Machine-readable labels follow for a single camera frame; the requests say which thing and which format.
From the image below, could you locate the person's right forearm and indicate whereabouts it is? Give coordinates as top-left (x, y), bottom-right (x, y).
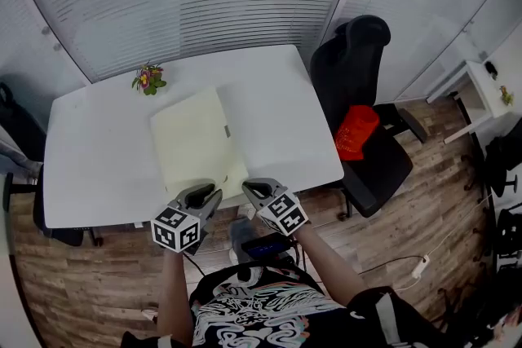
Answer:
top-left (293, 223), bottom-right (369, 307)

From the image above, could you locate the black floor cable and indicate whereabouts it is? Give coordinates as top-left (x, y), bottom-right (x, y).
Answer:
top-left (357, 254), bottom-right (426, 275)

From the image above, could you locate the orange plastic bag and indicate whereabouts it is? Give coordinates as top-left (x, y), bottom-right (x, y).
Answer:
top-left (334, 104), bottom-right (382, 162)

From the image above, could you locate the black office chair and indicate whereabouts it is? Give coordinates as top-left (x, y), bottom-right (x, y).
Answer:
top-left (0, 81), bottom-right (104, 248)
top-left (309, 14), bottom-right (430, 222)

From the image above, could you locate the black printed t-shirt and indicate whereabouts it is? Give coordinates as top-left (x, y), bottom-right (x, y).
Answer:
top-left (121, 260), bottom-right (452, 348)

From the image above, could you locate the small potted flower plant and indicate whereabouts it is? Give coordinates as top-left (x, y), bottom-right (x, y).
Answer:
top-left (130, 62), bottom-right (168, 97)

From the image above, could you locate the pale yellow folder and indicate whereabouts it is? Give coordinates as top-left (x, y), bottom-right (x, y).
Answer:
top-left (149, 86), bottom-right (250, 200)

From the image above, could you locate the person's left forearm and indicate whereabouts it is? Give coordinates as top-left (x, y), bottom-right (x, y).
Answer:
top-left (156, 250), bottom-right (195, 348)

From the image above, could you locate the black device with blue screen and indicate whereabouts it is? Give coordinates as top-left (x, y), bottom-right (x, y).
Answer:
top-left (240, 237), bottom-right (295, 260)

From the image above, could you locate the white side table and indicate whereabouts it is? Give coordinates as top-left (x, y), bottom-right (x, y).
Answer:
top-left (425, 59), bottom-right (522, 146)

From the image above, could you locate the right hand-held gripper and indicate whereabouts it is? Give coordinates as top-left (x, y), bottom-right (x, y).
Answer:
top-left (241, 176), bottom-right (310, 237)

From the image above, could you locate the black stool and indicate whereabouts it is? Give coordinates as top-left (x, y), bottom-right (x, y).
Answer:
top-left (494, 202), bottom-right (522, 275)

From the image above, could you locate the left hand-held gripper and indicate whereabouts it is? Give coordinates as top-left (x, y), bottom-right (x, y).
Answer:
top-left (150, 183), bottom-right (224, 256)

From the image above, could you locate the person's leg in jeans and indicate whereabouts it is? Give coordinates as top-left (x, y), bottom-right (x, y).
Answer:
top-left (229, 217), bottom-right (257, 265)

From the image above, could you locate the white desk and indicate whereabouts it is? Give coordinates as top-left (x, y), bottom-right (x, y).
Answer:
top-left (42, 44), bottom-right (346, 231)

